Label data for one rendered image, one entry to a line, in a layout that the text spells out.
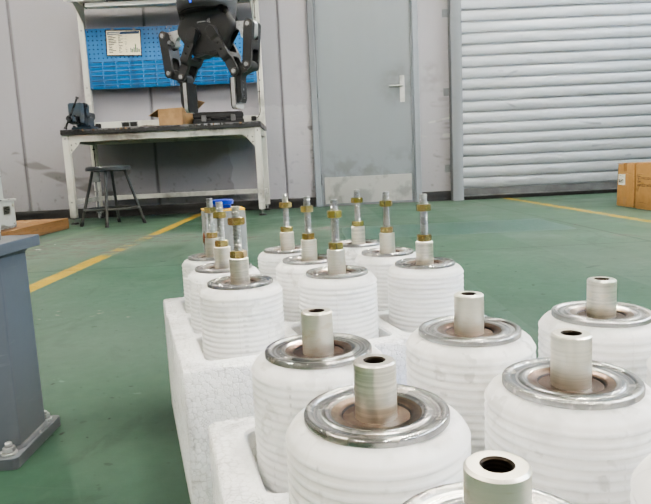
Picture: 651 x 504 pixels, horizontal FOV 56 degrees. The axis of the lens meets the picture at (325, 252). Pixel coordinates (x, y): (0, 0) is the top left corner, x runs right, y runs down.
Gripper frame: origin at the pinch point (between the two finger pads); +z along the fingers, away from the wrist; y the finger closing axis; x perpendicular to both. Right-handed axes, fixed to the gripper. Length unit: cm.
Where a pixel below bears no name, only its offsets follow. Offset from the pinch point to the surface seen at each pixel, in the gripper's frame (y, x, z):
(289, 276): 8.0, 2.7, 23.4
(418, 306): 25.8, 0.8, 26.4
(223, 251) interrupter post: 0.3, -0.9, 19.5
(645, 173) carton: 91, 373, 24
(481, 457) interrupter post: 40, -50, 19
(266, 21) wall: -210, 450, -123
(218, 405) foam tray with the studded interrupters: 8.7, -18.0, 33.1
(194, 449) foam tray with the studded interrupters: 6.6, -19.8, 37.4
